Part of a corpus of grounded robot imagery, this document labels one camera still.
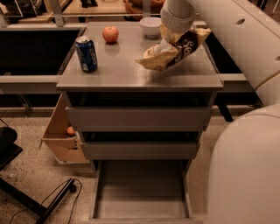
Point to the black chair seat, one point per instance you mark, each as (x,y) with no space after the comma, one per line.
(8,149)

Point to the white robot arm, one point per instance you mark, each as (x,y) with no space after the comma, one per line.
(244,173)

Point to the middle grey drawer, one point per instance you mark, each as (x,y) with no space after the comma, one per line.
(137,145)

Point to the top grey drawer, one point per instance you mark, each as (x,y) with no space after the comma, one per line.
(139,118)

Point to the grey drawer cabinet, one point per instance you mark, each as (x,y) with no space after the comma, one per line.
(120,82)

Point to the brown chip bag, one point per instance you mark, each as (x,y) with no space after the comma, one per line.
(163,54)

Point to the brown leather bag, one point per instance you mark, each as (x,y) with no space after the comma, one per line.
(135,8)

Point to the blue soda can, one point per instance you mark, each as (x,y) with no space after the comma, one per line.
(85,49)

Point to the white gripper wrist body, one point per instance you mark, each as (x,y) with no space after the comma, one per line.
(176,21)

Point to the red apple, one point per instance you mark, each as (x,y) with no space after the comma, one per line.
(110,34)

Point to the open bottom drawer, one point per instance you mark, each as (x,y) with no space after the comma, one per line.
(141,192)

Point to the white bowl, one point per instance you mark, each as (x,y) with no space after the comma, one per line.
(150,26)

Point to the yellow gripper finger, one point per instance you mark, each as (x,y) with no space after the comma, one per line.
(169,36)

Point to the wooden box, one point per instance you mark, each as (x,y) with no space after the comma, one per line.
(65,148)

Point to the grey drawer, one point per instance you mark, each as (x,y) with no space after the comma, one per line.
(139,118)
(137,145)

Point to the orange fruit in box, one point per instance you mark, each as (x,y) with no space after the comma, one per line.
(70,131)

